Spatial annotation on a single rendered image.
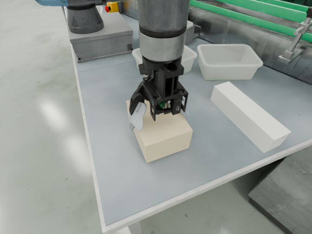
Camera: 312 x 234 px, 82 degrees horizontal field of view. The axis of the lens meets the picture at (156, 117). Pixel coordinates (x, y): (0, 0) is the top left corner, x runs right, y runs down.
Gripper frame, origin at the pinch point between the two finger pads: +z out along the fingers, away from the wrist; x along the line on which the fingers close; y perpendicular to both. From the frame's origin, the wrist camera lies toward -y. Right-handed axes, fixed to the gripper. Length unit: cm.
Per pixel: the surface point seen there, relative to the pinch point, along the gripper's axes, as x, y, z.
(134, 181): -10.2, 10.9, 6.8
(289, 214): 57, 31, 60
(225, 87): 26.5, -5.5, 0.9
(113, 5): 12, -103, 2
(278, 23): 59, -21, -9
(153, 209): -8.2, 18.3, 7.0
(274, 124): 28.8, 12.4, 0.7
